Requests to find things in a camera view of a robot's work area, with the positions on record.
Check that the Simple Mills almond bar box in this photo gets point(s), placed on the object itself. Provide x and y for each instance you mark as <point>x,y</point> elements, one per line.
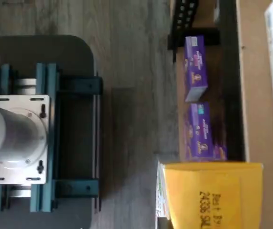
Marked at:
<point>210,190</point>

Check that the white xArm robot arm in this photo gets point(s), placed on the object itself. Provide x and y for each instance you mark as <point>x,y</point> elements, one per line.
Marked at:
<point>12,133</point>

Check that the wooden shelf board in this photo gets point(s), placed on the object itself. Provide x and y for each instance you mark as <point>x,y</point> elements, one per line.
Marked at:
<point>180,78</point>
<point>257,95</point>

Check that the purple Annie's box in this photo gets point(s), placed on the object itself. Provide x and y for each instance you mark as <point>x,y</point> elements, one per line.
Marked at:
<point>195,64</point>
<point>203,133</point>

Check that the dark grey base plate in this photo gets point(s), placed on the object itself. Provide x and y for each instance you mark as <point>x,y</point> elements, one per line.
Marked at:
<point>79,59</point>

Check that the teal aluminium base frame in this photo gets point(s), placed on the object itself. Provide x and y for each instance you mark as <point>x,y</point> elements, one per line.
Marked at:
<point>42,78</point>

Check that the black metal shelf frame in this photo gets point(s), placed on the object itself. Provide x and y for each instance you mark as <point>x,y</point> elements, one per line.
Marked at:
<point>212,37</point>

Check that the black perforated side shelf frame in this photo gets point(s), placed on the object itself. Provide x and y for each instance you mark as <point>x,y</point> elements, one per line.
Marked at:
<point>184,14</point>

